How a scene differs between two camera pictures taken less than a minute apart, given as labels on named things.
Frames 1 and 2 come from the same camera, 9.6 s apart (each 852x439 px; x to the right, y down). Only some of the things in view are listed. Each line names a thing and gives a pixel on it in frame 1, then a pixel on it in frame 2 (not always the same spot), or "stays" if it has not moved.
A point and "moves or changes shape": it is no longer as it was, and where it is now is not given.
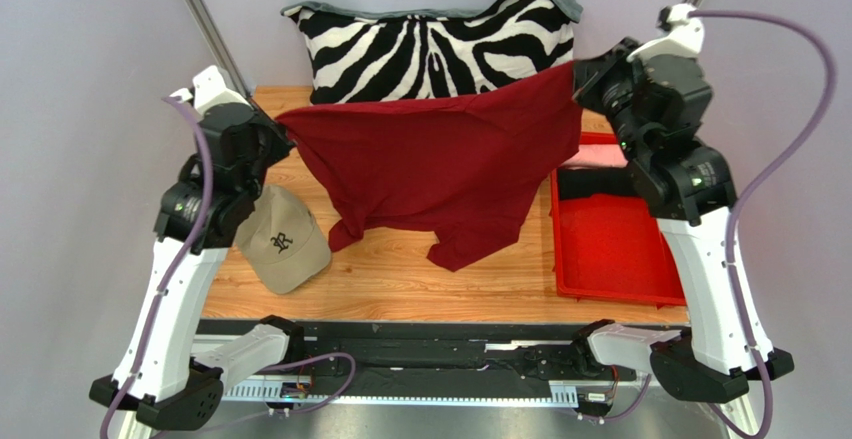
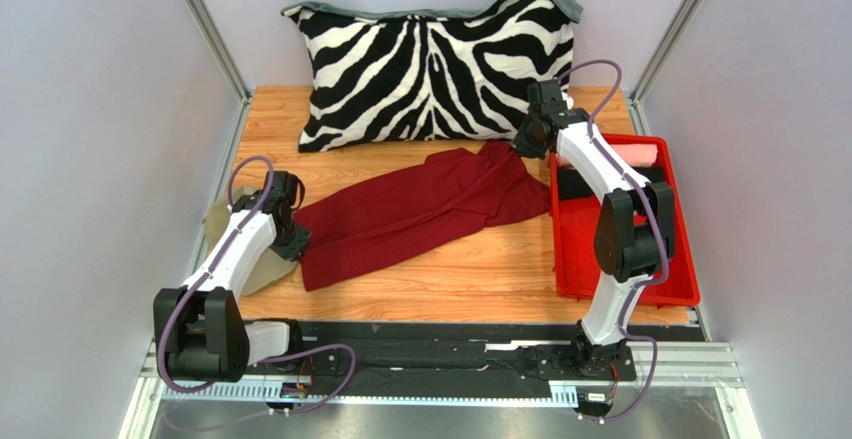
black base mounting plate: [450, 359] stays
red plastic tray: [610, 248] stays
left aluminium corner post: [204, 24] stays
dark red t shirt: [464, 165] moves or changes shape
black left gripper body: [273, 147] to [291, 240]
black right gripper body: [589, 77] to [527, 142]
